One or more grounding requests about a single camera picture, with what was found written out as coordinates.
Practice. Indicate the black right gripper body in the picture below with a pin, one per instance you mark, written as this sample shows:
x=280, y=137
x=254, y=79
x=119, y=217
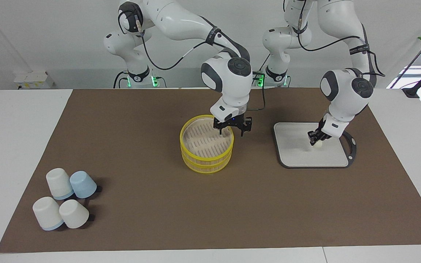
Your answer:
x=232, y=122

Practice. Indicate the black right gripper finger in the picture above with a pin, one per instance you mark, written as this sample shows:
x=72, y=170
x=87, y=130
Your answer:
x=246, y=128
x=220, y=130

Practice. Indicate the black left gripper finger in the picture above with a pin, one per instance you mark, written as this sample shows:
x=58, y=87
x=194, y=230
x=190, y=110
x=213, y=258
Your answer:
x=312, y=139
x=320, y=140

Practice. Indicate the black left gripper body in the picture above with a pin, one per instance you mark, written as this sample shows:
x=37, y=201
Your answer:
x=322, y=133

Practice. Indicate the white steamed bun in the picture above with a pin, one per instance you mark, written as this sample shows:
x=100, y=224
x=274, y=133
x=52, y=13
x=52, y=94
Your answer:
x=318, y=145

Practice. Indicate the yellow rimmed steamer lid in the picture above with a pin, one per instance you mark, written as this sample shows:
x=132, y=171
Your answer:
x=203, y=138

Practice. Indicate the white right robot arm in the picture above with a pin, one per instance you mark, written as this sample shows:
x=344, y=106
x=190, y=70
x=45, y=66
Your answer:
x=181, y=22

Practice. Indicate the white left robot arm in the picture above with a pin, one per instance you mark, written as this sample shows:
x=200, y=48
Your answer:
x=345, y=98

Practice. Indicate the yellow bamboo steamer basket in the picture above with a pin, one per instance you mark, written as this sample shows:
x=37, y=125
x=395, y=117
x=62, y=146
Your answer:
x=207, y=168

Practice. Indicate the grey cutting board black rim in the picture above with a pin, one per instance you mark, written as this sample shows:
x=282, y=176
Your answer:
x=298, y=157

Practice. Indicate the brown table mat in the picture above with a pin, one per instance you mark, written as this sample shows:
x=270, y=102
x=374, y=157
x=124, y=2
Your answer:
x=196, y=212

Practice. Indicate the light blue plastic cup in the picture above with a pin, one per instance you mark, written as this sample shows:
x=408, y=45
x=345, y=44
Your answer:
x=83, y=184

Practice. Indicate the white plastic cup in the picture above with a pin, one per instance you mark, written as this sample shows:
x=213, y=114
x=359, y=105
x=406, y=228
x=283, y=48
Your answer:
x=46, y=213
x=59, y=182
x=73, y=213

